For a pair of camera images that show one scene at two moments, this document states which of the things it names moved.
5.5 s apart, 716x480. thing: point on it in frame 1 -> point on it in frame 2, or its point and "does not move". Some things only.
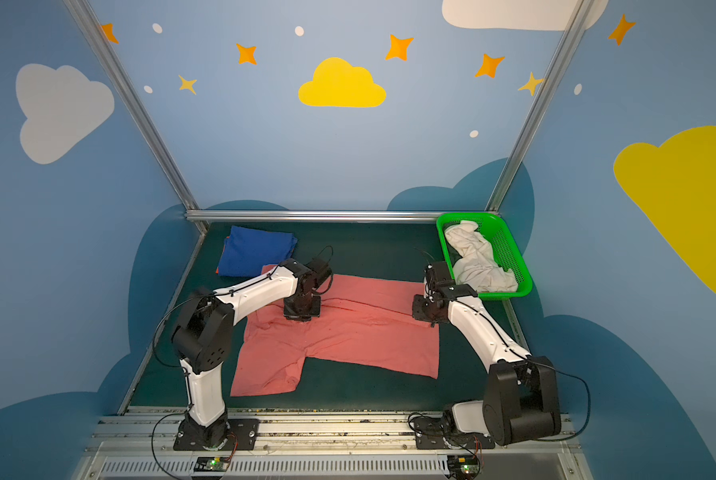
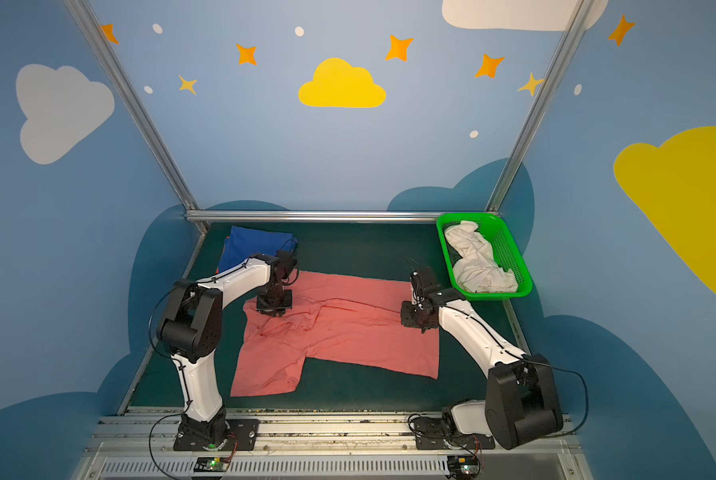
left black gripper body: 302,308 -> 273,303
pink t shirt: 362,321 does not move
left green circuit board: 211,464 does not move
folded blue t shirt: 247,250 does not move
